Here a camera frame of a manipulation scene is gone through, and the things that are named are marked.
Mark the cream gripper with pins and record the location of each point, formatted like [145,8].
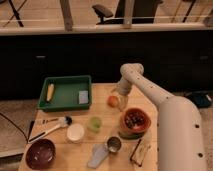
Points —
[122,102]

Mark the orange apple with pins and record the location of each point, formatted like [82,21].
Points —
[112,101]

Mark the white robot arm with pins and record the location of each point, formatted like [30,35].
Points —
[179,131]

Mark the green plastic cup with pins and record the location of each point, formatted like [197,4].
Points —
[94,124]

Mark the steel measuring cup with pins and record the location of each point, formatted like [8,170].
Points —
[113,144]

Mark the white paper cup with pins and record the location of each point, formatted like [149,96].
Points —
[75,132]

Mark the terracotta bowl with dark fruit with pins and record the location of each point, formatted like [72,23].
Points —
[134,121]

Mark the grey sponge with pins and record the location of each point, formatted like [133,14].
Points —
[83,97]

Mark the green vegetable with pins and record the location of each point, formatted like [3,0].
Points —
[130,136]

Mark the green plastic tray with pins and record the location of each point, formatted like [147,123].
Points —
[66,93]

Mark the yellow corn cob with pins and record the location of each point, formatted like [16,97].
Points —
[50,91]

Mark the black office chair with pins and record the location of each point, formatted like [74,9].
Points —
[105,15]

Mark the dark purple bowl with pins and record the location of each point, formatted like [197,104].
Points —
[41,154]

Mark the grey spatula handle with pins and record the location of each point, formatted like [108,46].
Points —
[99,154]

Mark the fork with dark handle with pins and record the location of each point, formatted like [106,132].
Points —
[45,121]

